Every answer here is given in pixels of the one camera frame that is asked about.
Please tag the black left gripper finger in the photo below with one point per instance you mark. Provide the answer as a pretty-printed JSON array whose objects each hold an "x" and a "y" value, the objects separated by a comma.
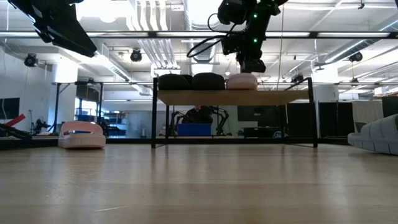
[{"x": 77, "y": 40}]

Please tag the pink slide sandal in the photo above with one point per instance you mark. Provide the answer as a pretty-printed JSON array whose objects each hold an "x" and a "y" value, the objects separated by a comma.
[
  {"x": 242, "y": 82},
  {"x": 82, "y": 140}
]

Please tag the black slide sandal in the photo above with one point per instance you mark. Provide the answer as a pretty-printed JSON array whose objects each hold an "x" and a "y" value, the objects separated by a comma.
[
  {"x": 208, "y": 82},
  {"x": 174, "y": 83}
]

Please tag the background black robot arm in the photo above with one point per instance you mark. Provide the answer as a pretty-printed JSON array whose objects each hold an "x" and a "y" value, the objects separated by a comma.
[
  {"x": 222, "y": 121},
  {"x": 174, "y": 119}
]

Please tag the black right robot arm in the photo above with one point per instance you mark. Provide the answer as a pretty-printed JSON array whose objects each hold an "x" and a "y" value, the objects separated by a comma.
[{"x": 258, "y": 28}]

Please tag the black shelf with wooden board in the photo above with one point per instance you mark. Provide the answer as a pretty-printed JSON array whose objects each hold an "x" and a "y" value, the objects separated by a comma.
[{"x": 230, "y": 98}]

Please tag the black ceiling spotlight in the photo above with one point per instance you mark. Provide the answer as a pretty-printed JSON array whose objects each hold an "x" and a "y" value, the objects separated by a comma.
[
  {"x": 298, "y": 78},
  {"x": 136, "y": 56},
  {"x": 356, "y": 57},
  {"x": 30, "y": 60}
]

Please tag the black case with white logo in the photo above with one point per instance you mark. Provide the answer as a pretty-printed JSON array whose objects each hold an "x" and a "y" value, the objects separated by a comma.
[{"x": 258, "y": 132}]

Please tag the person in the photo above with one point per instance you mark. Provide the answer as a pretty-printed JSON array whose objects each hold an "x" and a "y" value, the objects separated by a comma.
[{"x": 197, "y": 116}]

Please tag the blue storage bin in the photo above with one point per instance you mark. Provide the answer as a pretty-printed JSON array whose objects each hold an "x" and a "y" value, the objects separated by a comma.
[{"x": 194, "y": 129}]

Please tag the red bar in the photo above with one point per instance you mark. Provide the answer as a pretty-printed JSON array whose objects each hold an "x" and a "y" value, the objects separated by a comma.
[{"x": 17, "y": 119}]

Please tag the black monitor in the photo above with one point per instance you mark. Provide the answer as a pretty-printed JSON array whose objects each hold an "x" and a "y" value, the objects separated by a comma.
[{"x": 392, "y": 105}]

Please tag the grey slide sandal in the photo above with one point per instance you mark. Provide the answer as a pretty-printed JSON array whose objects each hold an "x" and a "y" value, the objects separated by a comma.
[{"x": 379, "y": 137}]

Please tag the black background table frame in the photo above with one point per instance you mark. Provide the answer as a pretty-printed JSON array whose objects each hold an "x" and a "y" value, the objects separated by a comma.
[{"x": 57, "y": 102}]

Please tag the black overhead frame bar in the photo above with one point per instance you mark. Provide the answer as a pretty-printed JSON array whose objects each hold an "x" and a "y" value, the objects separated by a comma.
[{"x": 152, "y": 34}]

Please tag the silver ventilation duct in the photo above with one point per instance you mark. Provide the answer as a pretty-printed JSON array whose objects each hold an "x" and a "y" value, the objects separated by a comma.
[{"x": 196, "y": 9}]

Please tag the dark wall screen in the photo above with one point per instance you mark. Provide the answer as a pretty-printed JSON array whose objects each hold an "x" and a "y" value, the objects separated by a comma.
[{"x": 11, "y": 107}]

